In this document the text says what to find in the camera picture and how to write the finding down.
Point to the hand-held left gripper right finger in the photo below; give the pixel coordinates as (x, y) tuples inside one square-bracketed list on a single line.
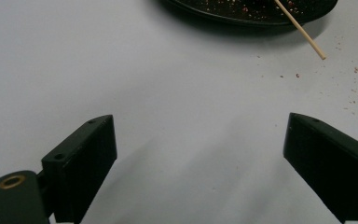
[(332, 174)]

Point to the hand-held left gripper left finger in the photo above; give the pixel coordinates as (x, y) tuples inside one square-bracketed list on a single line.
[(80, 168)]

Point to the thin wooden skewer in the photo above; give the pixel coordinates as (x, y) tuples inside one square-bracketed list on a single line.
[(301, 30)]

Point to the round black plate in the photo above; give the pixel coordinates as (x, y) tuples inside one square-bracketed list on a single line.
[(248, 11)]

